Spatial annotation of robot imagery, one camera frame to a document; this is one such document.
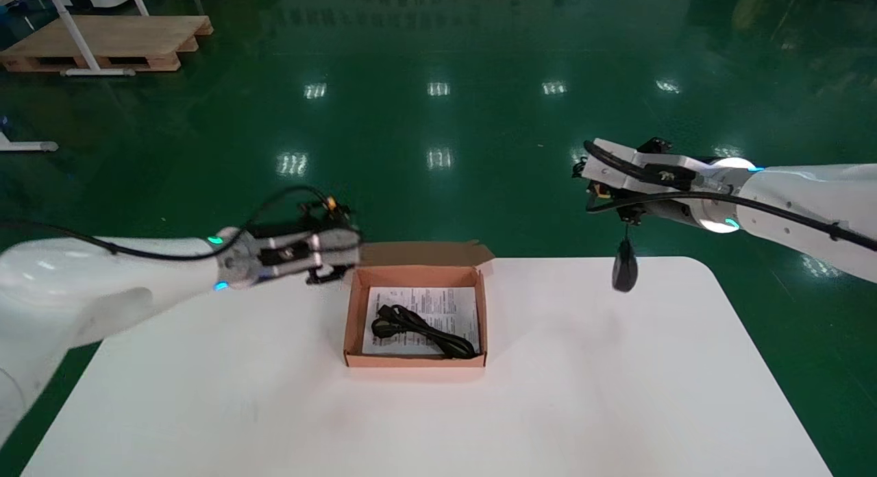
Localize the right gripper black cover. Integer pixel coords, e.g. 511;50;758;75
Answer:
586;179;648;225

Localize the left gripper black cover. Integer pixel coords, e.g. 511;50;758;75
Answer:
305;261;347;286

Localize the black mouse with thin cable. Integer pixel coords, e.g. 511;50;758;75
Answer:
611;220;639;294

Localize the thick black power cable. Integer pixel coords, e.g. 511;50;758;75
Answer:
370;304;478;360

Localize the brown cardboard storage box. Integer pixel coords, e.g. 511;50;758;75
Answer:
343;241;496;369

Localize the white printed instruction sheet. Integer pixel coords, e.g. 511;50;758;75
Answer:
362;286;480;358

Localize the white metal floor foot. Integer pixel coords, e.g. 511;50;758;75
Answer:
0;131;59;154

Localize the large wooden pallet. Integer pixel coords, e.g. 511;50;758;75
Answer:
0;14;213;75

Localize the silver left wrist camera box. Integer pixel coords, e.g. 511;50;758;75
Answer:
236;227;362;276

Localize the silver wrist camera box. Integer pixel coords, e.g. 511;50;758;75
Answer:
581;138;717;191
236;227;362;276

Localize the short black right wrist cable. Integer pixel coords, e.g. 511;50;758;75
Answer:
584;140;693;184

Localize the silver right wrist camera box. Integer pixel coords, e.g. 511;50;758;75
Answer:
581;138;717;191

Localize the long black right arm cable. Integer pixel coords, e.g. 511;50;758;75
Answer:
584;191;877;253

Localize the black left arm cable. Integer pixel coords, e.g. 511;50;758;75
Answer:
0;184;336;262

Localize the white metal table frame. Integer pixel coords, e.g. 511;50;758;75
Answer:
0;0;149;77

